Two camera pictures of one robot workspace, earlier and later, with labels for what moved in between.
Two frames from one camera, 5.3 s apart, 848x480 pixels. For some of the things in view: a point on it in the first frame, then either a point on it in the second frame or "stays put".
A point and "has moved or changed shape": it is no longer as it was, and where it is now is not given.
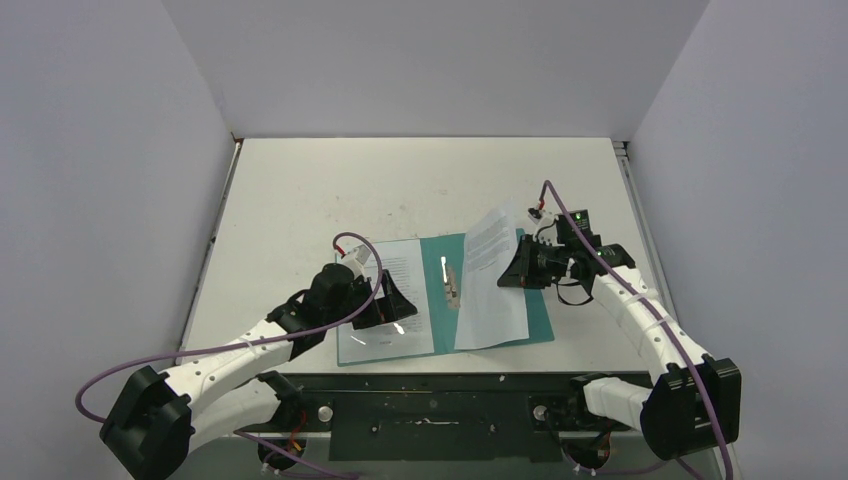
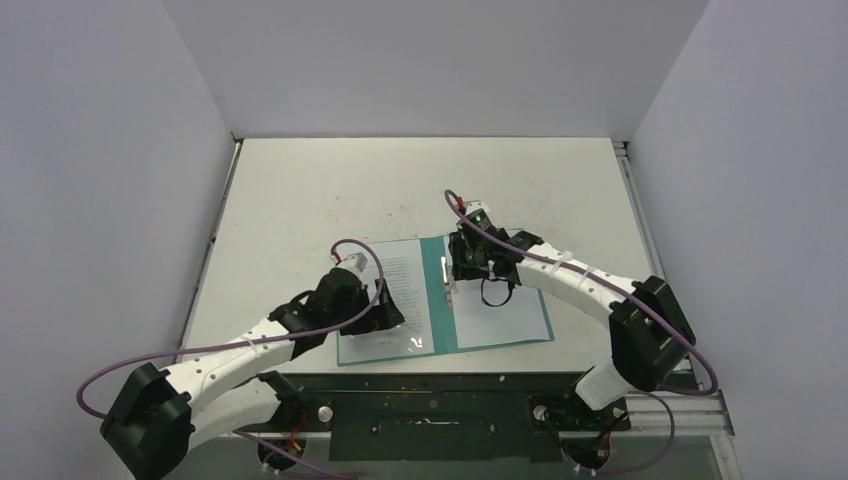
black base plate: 447,416 stays put
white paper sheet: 487,313 has moved or changed shape
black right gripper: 531,261 → 465,254
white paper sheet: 401,336 stays put
